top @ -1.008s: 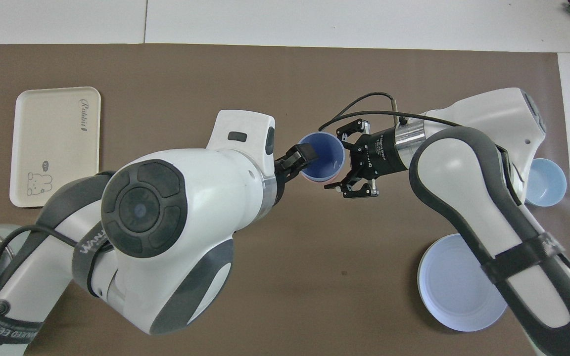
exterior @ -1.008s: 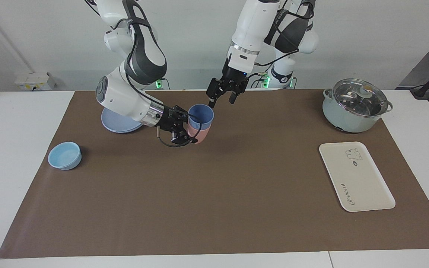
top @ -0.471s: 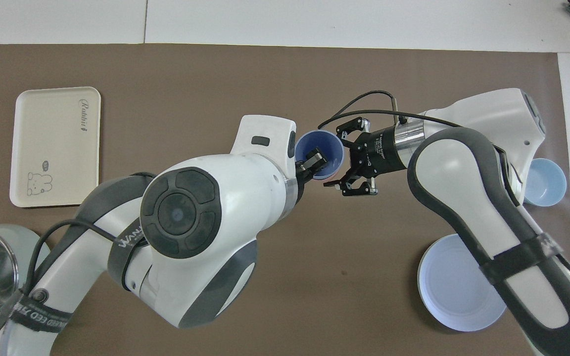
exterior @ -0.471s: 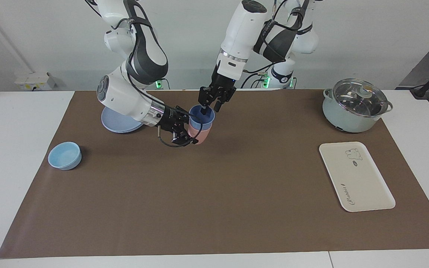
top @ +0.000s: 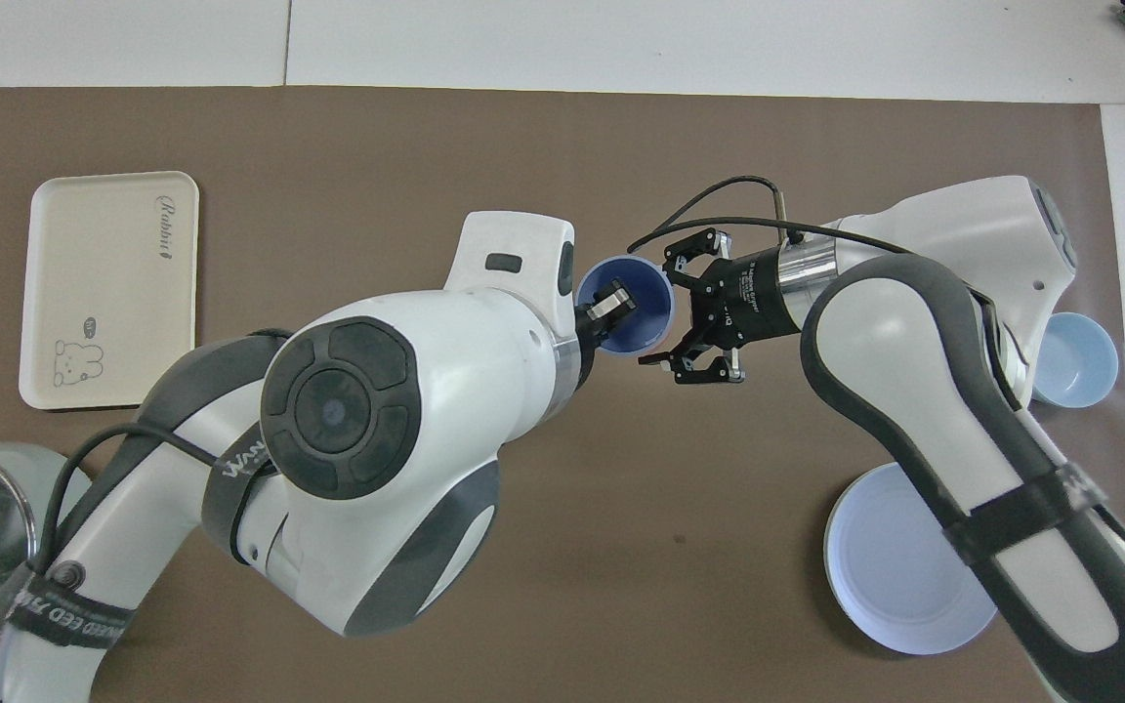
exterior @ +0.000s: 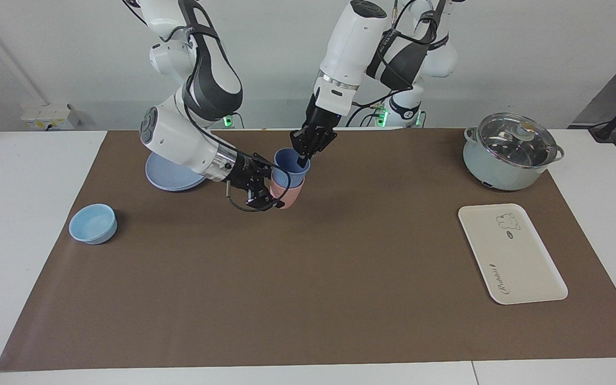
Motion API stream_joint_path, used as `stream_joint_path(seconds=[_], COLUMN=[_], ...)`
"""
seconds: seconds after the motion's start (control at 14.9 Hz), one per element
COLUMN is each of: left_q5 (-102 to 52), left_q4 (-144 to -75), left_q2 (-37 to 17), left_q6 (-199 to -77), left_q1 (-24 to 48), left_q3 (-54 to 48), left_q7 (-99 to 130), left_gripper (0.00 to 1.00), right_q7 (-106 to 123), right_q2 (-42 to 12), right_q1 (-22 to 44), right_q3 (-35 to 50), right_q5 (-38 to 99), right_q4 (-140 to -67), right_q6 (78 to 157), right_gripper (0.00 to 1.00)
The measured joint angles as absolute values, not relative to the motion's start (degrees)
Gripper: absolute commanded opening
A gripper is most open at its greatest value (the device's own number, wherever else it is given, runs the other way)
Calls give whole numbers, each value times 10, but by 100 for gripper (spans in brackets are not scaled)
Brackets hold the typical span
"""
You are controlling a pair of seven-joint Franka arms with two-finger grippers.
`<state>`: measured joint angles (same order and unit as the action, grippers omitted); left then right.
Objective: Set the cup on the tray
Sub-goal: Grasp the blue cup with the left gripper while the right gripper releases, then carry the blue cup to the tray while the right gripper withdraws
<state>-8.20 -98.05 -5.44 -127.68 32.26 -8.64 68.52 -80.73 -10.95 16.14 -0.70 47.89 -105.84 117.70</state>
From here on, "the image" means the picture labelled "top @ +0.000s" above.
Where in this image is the light blue bowl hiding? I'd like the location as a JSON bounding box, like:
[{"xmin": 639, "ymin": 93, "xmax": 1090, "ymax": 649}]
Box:
[{"xmin": 1029, "ymin": 312, "xmax": 1120, "ymax": 409}]

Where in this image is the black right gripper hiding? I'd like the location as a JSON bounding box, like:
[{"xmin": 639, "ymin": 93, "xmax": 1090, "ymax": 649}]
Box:
[{"xmin": 638, "ymin": 228, "xmax": 800, "ymax": 385}]

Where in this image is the mint green electric pot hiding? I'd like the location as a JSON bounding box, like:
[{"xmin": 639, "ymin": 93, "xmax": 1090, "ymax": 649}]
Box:
[{"xmin": 0, "ymin": 444, "xmax": 97, "ymax": 689}]

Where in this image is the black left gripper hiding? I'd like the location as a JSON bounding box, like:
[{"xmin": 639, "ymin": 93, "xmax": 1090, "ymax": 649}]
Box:
[{"xmin": 577, "ymin": 281, "xmax": 637, "ymax": 357}]

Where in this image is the brown table mat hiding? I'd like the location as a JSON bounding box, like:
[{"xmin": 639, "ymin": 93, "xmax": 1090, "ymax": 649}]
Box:
[{"xmin": 0, "ymin": 86, "xmax": 1125, "ymax": 703}]

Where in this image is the pale blue plate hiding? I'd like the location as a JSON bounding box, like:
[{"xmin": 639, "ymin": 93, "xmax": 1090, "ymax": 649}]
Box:
[{"xmin": 823, "ymin": 462, "xmax": 1003, "ymax": 656}]

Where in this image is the cream rabbit print tray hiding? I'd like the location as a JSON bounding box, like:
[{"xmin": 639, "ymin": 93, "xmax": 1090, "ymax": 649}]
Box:
[{"xmin": 19, "ymin": 171, "xmax": 200, "ymax": 411}]

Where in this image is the blue cup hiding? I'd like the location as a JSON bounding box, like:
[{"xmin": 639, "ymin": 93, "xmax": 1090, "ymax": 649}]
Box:
[{"xmin": 576, "ymin": 256, "xmax": 678, "ymax": 360}]

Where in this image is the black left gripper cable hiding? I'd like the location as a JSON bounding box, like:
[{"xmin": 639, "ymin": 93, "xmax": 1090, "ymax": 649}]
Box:
[{"xmin": 30, "ymin": 423, "xmax": 224, "ymax": 587}]

